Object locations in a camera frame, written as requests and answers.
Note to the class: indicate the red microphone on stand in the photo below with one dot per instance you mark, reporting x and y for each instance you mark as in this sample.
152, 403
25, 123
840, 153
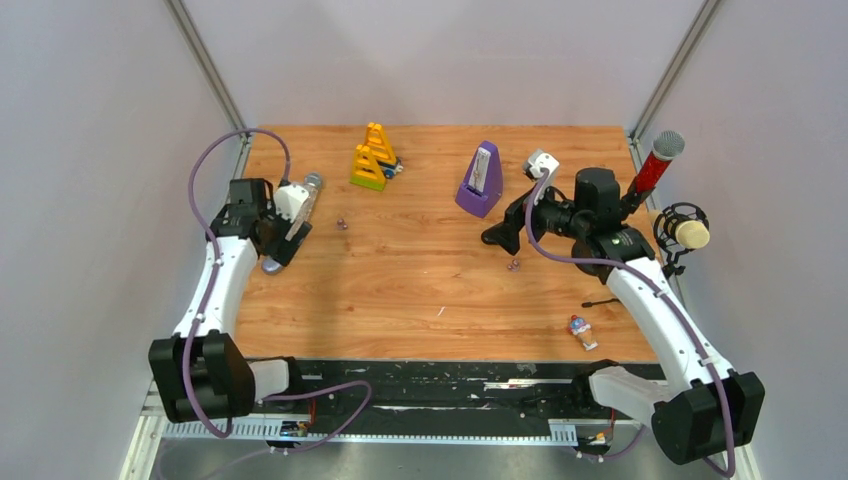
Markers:
665, 148

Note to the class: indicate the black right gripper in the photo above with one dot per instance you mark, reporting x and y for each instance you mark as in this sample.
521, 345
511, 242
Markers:
505, 234

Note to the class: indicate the purple metronome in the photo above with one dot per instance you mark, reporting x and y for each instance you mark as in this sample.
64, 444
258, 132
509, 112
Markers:
482, 186

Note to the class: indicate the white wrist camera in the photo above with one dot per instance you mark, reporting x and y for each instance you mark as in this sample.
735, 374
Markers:
290, 200
540, 164

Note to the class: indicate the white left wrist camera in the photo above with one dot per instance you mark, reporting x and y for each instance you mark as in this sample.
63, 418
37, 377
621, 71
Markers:
290, 200

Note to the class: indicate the yellow toy block tower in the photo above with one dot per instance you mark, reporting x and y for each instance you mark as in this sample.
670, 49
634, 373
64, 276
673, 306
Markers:
366, 171

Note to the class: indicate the purple-grey earbud charging case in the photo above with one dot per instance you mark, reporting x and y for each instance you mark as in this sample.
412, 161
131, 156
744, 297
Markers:
271, 267

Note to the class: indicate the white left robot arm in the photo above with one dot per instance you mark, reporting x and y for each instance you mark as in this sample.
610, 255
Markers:
199, 370

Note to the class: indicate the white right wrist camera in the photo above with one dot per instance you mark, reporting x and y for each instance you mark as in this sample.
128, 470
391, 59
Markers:
540, 164

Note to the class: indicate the small toy figure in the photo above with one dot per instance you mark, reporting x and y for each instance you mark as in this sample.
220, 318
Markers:
582, 331

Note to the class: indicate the beige microphone in shock mount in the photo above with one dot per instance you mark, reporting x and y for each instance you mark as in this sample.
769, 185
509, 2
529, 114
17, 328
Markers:
678, 230

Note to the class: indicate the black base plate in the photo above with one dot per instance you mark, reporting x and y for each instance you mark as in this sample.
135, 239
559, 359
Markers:
408, 399

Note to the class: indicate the silver glitter microphone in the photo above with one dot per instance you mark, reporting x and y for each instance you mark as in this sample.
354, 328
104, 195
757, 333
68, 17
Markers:
314, 183

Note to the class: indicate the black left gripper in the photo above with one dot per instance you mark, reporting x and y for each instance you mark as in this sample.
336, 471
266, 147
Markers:
282, 251

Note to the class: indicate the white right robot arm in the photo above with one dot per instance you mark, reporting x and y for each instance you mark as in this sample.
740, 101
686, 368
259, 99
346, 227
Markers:
707, 409

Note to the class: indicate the yellow toy block on car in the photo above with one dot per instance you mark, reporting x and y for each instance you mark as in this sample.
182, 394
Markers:
381, 148

